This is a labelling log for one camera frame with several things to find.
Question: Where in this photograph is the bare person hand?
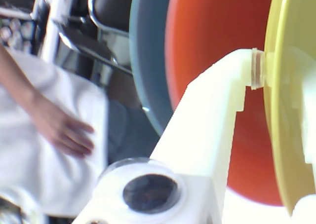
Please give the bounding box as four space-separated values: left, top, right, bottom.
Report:
32 104 96 157

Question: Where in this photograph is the shelf with boxed goods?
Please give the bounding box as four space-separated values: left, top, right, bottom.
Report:
0 1 40 54

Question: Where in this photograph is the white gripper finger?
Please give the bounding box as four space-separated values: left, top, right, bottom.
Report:
150 47 267 224
302 68 316 164

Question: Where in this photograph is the chrome frame brown chair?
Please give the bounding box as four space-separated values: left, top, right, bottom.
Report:
87 0 136 76

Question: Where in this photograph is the orange plate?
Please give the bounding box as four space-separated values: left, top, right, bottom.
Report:
164 0 284 207

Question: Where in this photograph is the blue plate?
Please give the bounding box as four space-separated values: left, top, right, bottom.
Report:
128 0 174 139

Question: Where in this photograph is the bare person forearm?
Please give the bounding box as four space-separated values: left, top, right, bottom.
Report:
0 46 50 116

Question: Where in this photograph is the yellow plate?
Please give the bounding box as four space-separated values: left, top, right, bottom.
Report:
263 0 316 218

